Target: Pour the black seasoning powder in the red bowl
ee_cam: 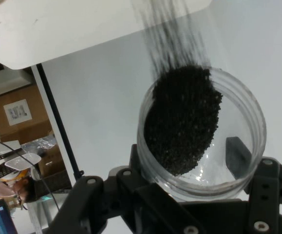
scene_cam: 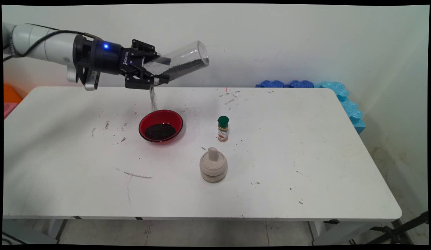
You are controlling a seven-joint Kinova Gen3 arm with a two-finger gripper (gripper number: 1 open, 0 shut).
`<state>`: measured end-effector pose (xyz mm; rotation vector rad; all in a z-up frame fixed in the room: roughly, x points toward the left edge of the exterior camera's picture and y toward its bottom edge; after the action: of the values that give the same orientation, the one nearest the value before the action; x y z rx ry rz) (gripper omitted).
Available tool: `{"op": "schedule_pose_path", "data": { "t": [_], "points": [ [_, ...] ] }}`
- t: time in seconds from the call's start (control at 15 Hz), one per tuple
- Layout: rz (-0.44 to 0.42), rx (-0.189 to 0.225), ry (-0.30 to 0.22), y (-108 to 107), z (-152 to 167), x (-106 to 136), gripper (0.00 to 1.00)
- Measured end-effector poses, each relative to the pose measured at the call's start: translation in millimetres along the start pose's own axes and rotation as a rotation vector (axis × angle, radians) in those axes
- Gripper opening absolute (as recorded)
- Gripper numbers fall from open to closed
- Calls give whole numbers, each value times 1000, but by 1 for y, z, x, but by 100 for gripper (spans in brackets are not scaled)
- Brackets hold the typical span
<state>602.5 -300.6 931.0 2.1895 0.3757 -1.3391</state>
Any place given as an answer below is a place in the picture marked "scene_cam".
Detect light blue foam mat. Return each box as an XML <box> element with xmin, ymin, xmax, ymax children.
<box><xmin>315</xmin><ymin>81</ymin><xmax>366</xmax><ymax>135</ymax></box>

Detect black tripod legs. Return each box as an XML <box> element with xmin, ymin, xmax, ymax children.
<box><xmin>349</xmin><ymin>211</ymin><xmax>429</xmax><ymax>245</ymax></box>

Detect pink foam block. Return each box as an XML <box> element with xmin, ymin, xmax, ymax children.
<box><xmin>3</xmin><ymin>103</ymin><xmax>18</xmax><ymax>119</ymax></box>

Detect red plastic bowl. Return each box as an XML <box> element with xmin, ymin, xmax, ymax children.
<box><xmin>139</xmin><ymin>110</ymin><xmax>184</xmax><ymax>143</ymax></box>

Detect beige lidded grinder pot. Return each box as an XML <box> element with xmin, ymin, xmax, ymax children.
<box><xmin>200</xmin><ymin>147</ymin><xmax>228</xmax><ymax>183</ymax></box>

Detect white table leg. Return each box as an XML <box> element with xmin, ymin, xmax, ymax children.
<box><xmin>308</xmin><ymin>221</ymin><xmax>329</xmax><ymax>242</ymax></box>
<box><xmin>45</xmin><ymin>219</ymin><xmax>68</xmax><ymax>243</ymax></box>

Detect black seeds heap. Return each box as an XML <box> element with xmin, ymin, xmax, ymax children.
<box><xmin>145</xmin><ymin>123</ymin><xmax>177</xmax><ymax>141</ymax></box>
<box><xmin>160</xmin><ymin>58</ymin><xmax>206</xmax><ymax>82</ymax></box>

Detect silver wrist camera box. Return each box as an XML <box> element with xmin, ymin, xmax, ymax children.
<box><xmin>67</xmin><ymin>64</ymin><xmax>100</xmax><ymax>91</ymax></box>

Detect orange foam block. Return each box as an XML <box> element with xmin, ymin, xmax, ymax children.
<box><xmin>3</xmin><ymin>84</ymin><xmax>23</xmax><ymax>104</ymax></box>

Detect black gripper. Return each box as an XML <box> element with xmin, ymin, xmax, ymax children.
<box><xmin>73</xmin><ymin>34</ymin><xmax>171</xmax><ymax>90</ymax></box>

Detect clear plastic jar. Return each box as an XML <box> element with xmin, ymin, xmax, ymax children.
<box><xmin>143</xmin><ymin>41</ymin><xmax>210</xmax><ymax>84</ymax></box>

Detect spice bottle green cap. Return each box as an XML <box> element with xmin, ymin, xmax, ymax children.
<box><xmin>217</xmin><ymin>116</ymin><xmax>229</xmax><ymax>142</ymax></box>

